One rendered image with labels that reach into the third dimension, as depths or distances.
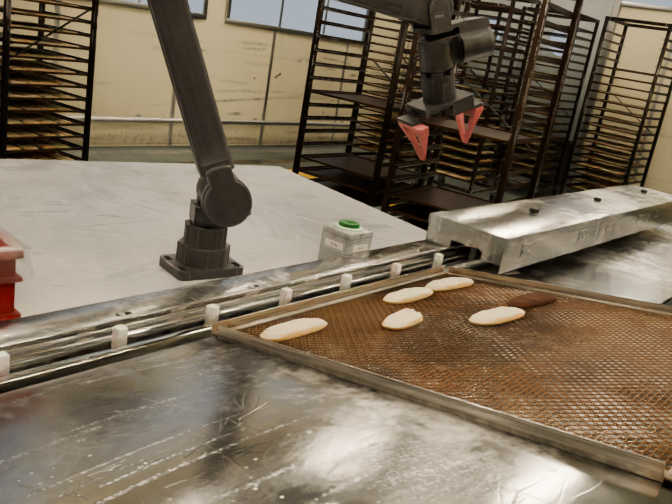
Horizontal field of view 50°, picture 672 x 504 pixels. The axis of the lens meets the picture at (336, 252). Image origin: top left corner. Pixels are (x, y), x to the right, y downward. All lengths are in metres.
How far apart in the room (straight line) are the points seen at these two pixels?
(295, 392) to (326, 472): 0.15
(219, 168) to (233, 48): 5.69
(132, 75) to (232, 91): 1.09
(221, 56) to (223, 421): 6.19
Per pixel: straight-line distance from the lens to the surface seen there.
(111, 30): 6.04
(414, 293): 1.01
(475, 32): 1.28
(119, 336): 0.87
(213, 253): 1.18
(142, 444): 0.58
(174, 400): 0.66
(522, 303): 1.01
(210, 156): 1.15
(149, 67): 6.27
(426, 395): 0.65
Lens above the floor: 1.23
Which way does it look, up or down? 17 degrees down
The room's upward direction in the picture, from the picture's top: 10 degrees clockwise
